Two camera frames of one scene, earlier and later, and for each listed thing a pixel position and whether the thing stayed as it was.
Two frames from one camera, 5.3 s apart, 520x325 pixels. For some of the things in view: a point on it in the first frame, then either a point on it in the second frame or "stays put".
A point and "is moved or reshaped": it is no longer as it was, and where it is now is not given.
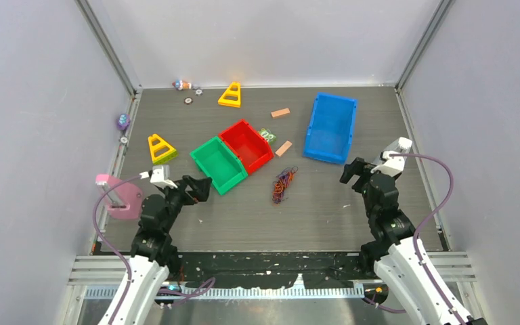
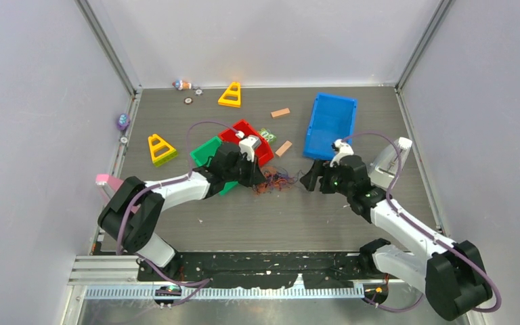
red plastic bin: (248, 144) stays put
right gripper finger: (359, 163) → (318, 168)
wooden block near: (283, 149) stays put
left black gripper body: (179, 198) → (243, 172)
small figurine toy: (181, 84) stays put
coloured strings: (285, 177) is moved or reshaped
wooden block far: (280, 112) stays put
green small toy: (269, 135) stays put
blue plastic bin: (330, 129) stays put
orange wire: (279, 185) → (262, 188)
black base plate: (237, 268) stays put
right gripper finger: (349, 170) → (309, 179)
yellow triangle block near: (160, 149) stays put
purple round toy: (123, 121) stays put
